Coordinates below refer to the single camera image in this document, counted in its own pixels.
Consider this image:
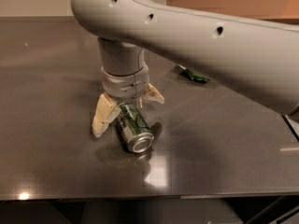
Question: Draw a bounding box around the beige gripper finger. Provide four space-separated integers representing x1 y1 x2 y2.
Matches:
137 83 164 108
92 92 121 138

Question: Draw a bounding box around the green soda can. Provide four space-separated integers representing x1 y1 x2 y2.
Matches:
116 103 154 153

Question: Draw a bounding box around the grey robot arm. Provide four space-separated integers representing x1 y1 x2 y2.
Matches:
71 0 299 120

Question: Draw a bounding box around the green chip bag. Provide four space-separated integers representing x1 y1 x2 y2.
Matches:
178 64 209 84

